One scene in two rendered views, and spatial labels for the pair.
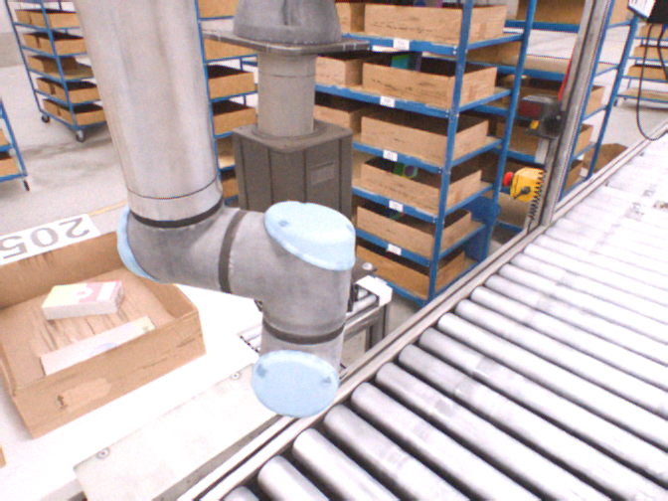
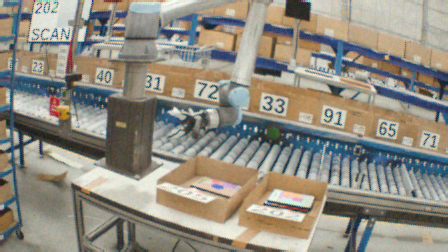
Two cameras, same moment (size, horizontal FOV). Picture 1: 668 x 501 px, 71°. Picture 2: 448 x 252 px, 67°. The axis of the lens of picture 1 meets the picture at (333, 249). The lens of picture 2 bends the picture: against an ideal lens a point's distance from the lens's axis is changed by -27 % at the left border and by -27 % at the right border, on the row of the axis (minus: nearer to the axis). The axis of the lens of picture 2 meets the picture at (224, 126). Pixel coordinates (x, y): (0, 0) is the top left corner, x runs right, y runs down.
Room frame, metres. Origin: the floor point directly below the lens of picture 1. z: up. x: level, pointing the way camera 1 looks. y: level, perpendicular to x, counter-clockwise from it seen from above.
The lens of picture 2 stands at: (1.50, 1.89, 1.50)
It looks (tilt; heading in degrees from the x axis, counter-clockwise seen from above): 15 degrees down; 239
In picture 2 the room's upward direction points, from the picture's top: 8 degrees clockwise
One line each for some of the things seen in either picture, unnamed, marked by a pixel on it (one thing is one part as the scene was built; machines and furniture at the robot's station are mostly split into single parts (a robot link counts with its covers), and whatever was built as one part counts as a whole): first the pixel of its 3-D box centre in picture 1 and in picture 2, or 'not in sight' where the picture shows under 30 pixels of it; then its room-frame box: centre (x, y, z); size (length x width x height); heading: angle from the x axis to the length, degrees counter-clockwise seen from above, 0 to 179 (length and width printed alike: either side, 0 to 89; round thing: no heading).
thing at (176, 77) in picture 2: not in sight; (170, 80); (0.36, -0.81, 0.97); 0.39 x 0.29 x 0.17; 136
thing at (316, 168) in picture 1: (295, 204); (129, 130); (0.91, 0.08, 0.91); 0.26 x 0.26 x 0.33; 43
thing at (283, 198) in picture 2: not in sight; (292, 199); (0.38, 0.62, 0.78); 0.19 x 0.14 x 0.02; 133
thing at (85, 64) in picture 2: not in sight; (83, 69); (0.92, -1.35, 0.96); 0.39 x 0.29 x 0.17; 136
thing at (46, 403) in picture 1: (85, 313); (209, 187); (0.69, 0.46, 0.80); 0.38 x 0.28 x 0.10; 40
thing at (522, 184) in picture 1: (521, 188); (66, 113); (1.17, -0.50, 0.84); 0.15 x 0.09 x 0.07; 136
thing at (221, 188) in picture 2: (107, 358); (218, 187); (0.61, 0.39, 0.76); 0.19 x 0.14 x 0.02; 127
